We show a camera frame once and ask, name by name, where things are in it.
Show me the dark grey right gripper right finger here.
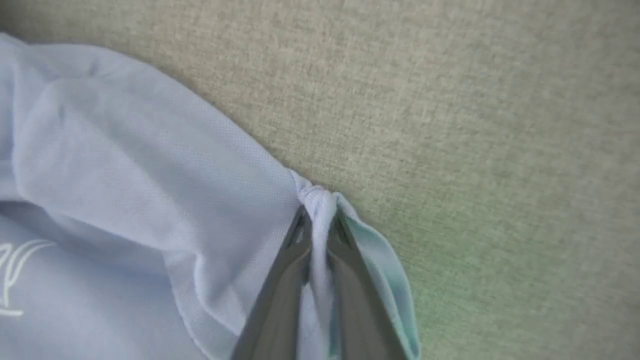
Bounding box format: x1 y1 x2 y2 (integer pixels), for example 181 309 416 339
327 207 408 360

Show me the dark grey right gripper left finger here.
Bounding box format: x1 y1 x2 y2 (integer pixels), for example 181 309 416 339
231 205 313 360

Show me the light blue shirt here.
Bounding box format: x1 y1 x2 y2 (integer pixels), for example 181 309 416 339
0 32 422 360

